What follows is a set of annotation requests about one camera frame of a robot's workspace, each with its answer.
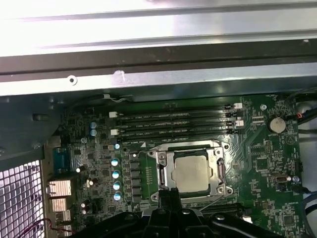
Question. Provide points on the metal socket cover frame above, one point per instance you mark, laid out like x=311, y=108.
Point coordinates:
x=169, y=161

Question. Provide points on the green motherboard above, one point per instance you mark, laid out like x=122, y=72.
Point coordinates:
x=237, y=148

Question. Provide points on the blue serial port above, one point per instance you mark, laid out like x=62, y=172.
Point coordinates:
x=62, y=160

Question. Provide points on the silver square CPU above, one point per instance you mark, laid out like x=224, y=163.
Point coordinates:
x=194, y=173

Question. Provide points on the blue-topped cylindrical capacitor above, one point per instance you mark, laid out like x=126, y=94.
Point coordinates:
x=114, y=162
x=117, y=146
x=93, y=132
x=117, y=197
x=93, y=124
x=116, y=185
x=115, y=174

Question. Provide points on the dark silver-topped capacitor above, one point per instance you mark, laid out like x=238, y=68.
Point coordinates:
x=91, y=183
x=84, y=205
x=78, y=169
x=84, y=212

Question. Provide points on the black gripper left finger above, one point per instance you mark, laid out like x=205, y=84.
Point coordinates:
x=161, y=223

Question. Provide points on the silver USB port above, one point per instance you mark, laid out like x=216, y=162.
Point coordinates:
x=63, y=219
x=65, y=230
x=60, y=205

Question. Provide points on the silver network port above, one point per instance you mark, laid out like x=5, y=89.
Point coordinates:
x=59, y=188

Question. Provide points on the round silver coin battery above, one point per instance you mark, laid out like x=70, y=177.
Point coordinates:
x=277, y=124

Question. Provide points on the small silver metal port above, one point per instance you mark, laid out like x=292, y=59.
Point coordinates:
x=54, y=142

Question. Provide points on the silver board screw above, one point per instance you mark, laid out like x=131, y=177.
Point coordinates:
x=263, y=107

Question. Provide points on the metal CPU socket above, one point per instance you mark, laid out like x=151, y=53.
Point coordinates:
x=162, y=155

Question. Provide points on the black open PC case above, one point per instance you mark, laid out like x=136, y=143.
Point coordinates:
x=173, y=79

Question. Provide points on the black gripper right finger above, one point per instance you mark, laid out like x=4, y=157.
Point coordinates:
x=185, y=223

